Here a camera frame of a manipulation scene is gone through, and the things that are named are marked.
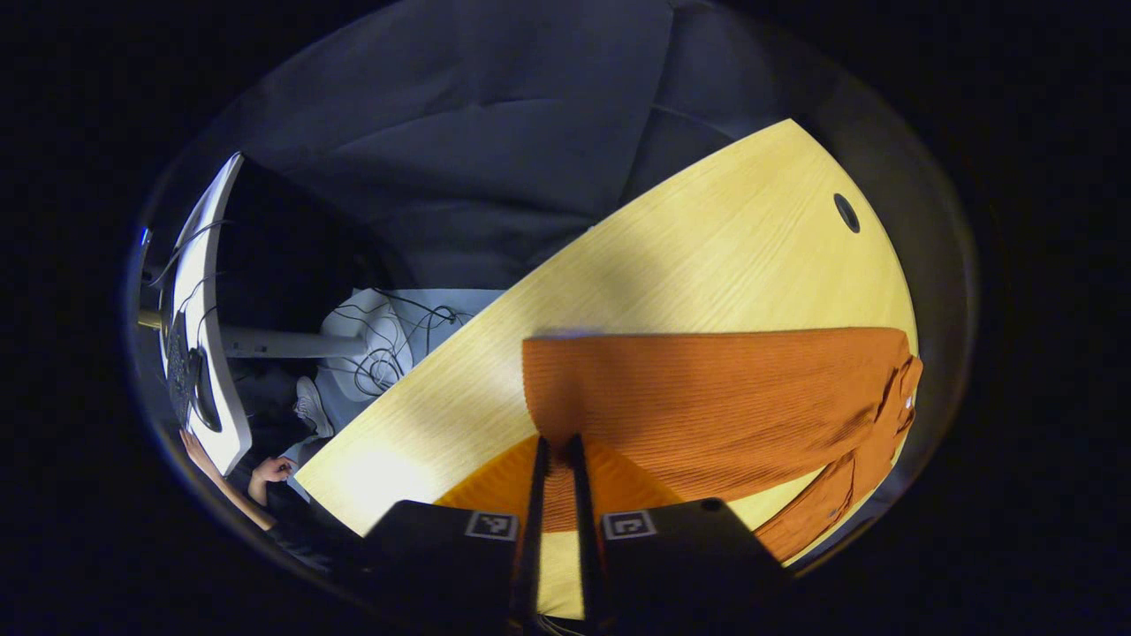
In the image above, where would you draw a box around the white desk leg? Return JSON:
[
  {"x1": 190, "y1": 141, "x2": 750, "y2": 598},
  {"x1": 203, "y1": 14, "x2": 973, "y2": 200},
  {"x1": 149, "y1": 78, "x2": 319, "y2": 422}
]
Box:
[{"x1": 221, "y1": 290, "x2": 414, "y2": 403}]

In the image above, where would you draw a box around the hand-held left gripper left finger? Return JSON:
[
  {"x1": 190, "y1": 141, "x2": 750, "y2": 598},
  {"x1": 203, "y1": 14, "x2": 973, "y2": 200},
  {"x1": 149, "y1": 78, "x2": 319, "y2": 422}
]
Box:
[{"x1": 353, "y1": 435, "x2": 550, "y2": 624}]

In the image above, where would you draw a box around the orange knit shirt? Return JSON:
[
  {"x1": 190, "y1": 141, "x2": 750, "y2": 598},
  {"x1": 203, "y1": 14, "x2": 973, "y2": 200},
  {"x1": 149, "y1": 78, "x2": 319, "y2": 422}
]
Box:
[{"x1": 521, "y1": 327, "x2": 924, "y2": 566}]

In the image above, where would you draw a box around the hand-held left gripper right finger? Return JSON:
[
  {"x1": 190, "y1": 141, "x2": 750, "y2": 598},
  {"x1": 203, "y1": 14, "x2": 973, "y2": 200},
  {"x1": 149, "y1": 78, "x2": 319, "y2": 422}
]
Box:
[{"x1": 565, "y1": 433, "x2": 796, "y2": 624}]

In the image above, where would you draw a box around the black keyboard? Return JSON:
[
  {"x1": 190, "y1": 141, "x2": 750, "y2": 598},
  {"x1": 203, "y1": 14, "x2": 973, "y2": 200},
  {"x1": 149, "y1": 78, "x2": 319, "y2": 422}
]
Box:
[{"x1": 166, "y1": 309, "x2": 224, "y2": 434}]

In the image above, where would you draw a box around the black cable bundle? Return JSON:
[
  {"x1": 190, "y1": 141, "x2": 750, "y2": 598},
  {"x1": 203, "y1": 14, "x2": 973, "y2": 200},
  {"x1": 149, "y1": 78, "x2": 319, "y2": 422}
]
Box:
[{"x1": 327, "y1": 287, "x2": 462, "y2": 400}]

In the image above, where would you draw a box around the white desk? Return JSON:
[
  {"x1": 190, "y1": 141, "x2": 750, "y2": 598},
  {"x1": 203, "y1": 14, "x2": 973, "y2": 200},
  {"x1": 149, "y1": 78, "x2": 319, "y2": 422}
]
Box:
[{"x1": 157, "y1": 152, "x2": 254, "y2": 478}]

